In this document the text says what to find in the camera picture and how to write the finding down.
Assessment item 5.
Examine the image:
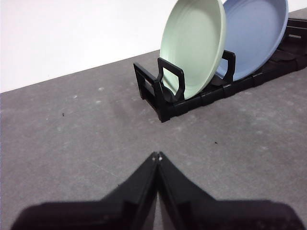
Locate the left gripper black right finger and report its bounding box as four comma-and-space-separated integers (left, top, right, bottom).
157, 151, 303, 230

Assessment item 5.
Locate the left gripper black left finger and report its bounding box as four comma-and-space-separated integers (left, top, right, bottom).
11, 152, 159, 230

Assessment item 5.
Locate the green round plate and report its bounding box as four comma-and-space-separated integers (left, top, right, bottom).
159, 0, 227, 100

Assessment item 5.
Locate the blue round plate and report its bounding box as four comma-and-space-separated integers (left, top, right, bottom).
215, 0, 290, 81

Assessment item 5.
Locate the black plastic plate rack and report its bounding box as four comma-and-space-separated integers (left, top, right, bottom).
133, 18, 307, 123

